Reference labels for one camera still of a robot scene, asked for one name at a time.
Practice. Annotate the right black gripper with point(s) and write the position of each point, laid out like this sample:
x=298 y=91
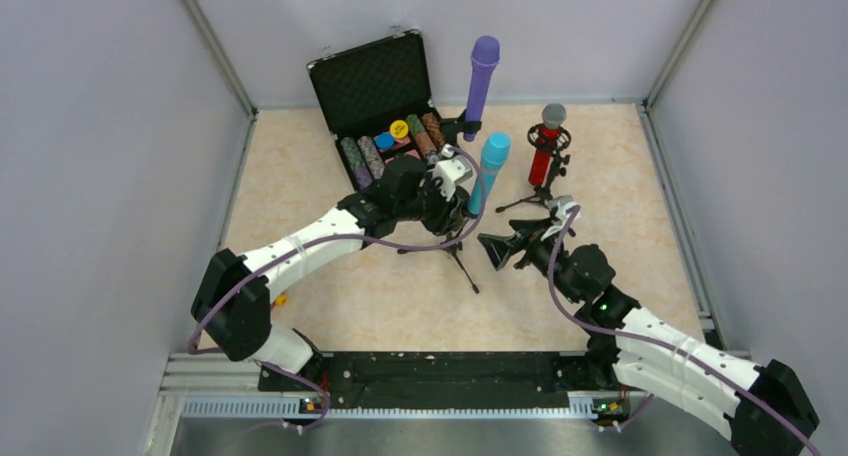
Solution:
x=530 y=241

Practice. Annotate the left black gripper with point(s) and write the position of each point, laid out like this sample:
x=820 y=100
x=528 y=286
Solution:
x=452 y=214

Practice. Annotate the black tripod mic stand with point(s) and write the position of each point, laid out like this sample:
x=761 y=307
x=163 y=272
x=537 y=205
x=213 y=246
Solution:
x=454 y=251

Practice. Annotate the light blue microphone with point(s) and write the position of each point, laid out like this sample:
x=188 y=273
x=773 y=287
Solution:
x=494 y=155

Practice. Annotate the black shock mount tripod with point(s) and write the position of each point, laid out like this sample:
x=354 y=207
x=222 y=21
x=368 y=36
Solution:
x=542 y=194

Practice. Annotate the black round base mic stand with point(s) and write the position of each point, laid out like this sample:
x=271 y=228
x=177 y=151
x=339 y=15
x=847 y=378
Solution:
x=451 y=128

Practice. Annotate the red glitter microphone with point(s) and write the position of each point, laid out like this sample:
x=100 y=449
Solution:
x=551 y=137

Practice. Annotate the purple microphone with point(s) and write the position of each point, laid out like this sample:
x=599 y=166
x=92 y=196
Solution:
x=485 y=57

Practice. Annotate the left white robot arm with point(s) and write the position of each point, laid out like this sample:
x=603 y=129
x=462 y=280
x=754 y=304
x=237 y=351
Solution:
x=233 y=302

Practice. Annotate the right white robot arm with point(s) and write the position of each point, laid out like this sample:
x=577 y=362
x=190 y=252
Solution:
x=760 y=409

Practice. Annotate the green red chip row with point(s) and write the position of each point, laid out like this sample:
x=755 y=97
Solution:
x=422 y=139

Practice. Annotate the orange black chip row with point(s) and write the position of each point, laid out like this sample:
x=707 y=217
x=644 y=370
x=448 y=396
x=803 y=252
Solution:
x=432 y=126

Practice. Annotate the green blue chip row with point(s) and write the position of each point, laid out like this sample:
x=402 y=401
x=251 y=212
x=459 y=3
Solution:
x=357 y=163

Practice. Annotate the blue dealer button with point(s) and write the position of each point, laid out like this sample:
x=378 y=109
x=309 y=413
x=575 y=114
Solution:
x=384 y=141

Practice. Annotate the yellow big blind button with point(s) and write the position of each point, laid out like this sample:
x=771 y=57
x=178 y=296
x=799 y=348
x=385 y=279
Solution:
x=399 y=129

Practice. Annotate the black poker chip case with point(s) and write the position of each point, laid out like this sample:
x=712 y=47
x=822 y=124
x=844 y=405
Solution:
x=362 y=90

